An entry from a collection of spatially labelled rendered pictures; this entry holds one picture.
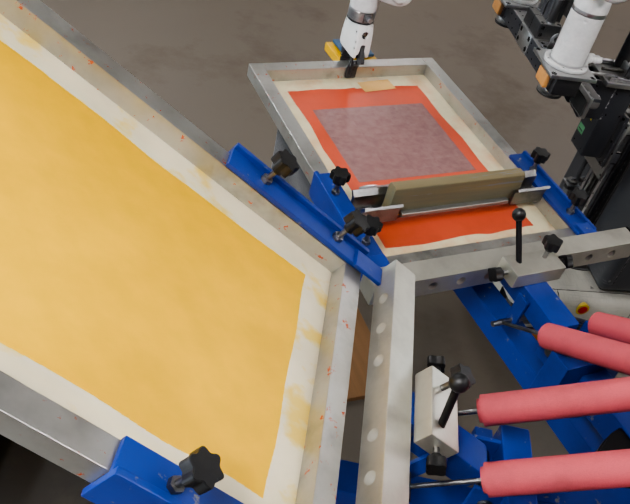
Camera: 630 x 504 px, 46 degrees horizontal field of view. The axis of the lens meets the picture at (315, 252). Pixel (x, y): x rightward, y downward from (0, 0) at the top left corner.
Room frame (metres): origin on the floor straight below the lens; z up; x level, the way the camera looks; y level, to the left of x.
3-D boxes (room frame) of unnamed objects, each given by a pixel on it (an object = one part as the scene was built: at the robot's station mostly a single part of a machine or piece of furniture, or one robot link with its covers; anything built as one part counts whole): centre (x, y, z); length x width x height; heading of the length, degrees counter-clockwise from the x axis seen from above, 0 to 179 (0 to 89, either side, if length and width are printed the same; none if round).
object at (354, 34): (1.92, 0.04, 1.12); 0.10 x 0.08 x 0.11; 32
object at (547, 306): (1.13, -0.46, 1.02); 0.17 x 0.06 x 0.05; 32
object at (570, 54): (2.03, -0.57, 1.21); 0.16 x 0.13 x 0.15; 105
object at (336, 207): (1.25, -0.05, 0.99); 0.30 x 0.05 x 0.07; 32
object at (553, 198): (1.55, -0.52, 0.99); 0.30 x 0.05 x 0.07; 32
